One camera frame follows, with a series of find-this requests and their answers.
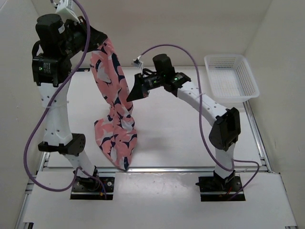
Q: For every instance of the pink shark print shorts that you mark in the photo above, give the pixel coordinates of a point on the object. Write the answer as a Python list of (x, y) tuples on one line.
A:
[(115, 133)]

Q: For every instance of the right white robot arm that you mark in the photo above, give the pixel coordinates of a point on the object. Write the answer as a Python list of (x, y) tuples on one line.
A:
[(225, 122)]

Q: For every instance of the white plastic basket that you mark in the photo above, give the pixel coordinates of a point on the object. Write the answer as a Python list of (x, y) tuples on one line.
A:
[(231, 78)]

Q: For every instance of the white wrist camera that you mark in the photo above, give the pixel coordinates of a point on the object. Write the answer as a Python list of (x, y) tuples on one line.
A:
[(65, 9), (138, 63)]

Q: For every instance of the aluminium frame rail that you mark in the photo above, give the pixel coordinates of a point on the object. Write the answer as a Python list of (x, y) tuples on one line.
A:
[(159, 190)]

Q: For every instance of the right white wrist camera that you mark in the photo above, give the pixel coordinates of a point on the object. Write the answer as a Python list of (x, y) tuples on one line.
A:
[(138, 63)]

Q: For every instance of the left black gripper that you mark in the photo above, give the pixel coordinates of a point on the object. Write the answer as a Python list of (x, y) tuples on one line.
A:
[(96, 38)]

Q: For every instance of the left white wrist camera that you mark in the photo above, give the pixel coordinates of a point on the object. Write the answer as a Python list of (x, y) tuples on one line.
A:
[(65, 9)]

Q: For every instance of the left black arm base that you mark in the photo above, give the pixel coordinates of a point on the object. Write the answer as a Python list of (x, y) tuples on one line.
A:
[(91, 189)]

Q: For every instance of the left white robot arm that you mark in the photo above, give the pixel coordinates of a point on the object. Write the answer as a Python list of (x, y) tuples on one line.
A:
[(51, 77)]

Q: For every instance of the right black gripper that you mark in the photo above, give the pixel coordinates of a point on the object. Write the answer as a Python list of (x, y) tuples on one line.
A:
[(139, 91)]

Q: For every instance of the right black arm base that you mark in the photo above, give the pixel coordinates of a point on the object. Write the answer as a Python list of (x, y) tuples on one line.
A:
[(211, 189)]

